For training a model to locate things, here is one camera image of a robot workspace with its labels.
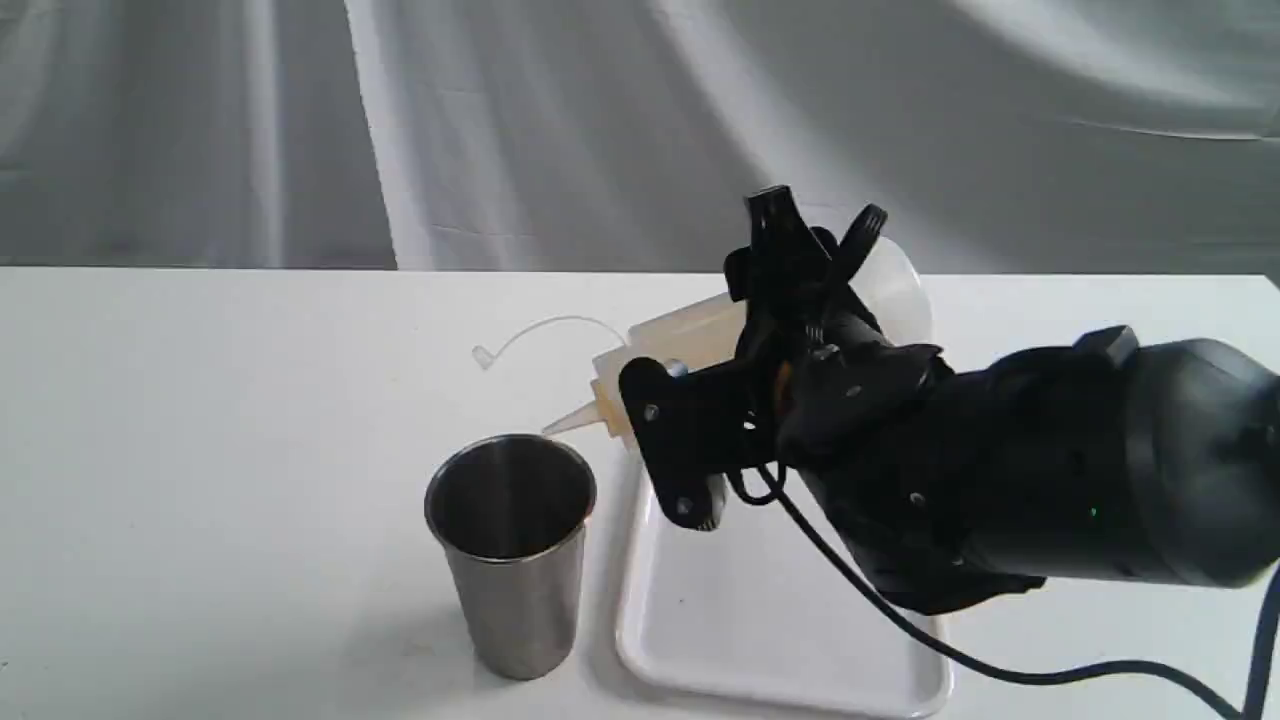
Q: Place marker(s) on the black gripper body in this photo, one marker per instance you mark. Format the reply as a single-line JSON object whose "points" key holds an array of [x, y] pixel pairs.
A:
{"points": [[844, 397]]}

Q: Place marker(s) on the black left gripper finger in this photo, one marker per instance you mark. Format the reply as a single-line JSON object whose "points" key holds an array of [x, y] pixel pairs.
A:
{"points": [[787, 259]]}

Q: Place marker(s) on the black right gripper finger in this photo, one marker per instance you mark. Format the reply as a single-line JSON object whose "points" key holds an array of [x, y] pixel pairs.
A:
{"points": [[845, 257]]}

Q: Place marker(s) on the translucent plastic squeeze bottle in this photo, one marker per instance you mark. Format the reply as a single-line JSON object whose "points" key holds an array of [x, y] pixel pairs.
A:
{"points": [[723, 328]]}

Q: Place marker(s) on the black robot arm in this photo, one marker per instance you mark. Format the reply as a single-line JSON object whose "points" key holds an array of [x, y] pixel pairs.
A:
{"points": [[1102, 459]]}

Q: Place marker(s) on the stainless steel cup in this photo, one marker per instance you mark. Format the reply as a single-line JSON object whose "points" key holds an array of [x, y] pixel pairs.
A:
{"points": [[511, 514]]}

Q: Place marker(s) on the grey fabric backdrop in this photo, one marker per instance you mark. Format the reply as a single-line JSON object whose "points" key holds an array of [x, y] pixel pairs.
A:
{"points": [[622, 136]]}

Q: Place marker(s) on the white rectangular plastic tray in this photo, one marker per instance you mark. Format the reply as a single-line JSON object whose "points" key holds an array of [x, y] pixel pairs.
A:
{"points": [[752, 612]]}

